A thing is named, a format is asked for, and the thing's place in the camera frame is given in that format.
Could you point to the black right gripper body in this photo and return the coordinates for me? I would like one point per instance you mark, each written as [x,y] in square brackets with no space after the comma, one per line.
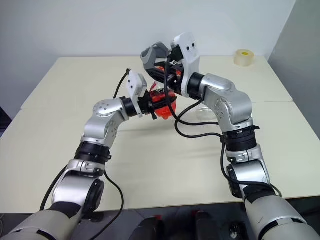
[175,75]

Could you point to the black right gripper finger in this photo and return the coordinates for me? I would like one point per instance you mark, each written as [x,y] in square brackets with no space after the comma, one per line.
[162,58]
[157,75]

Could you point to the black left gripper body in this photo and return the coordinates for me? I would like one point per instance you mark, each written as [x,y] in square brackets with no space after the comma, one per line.
[146,104]

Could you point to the glass bottle with red drink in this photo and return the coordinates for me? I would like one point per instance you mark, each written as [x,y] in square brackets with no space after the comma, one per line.
[162,108]

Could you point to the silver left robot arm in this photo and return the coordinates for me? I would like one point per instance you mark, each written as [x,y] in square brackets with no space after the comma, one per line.
[100,125]

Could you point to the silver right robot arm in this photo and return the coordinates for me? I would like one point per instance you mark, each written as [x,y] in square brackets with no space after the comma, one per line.
[232,100]

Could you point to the clear stemless wine glass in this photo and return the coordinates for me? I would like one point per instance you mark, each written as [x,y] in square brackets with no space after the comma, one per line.
[203,113]

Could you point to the translucent tape roll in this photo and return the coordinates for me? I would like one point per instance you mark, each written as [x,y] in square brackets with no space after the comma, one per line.
[244,58]

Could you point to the dark rounded shape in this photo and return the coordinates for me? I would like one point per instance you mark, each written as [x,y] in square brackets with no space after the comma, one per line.
[203,226]
[235,231]

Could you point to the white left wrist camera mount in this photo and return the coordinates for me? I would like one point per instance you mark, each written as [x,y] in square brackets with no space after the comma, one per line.
[136,86]

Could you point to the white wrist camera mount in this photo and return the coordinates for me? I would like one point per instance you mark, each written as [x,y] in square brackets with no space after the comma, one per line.
[136,86]
[189,58]

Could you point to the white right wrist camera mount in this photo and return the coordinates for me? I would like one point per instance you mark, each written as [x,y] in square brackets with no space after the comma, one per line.
[189,58]

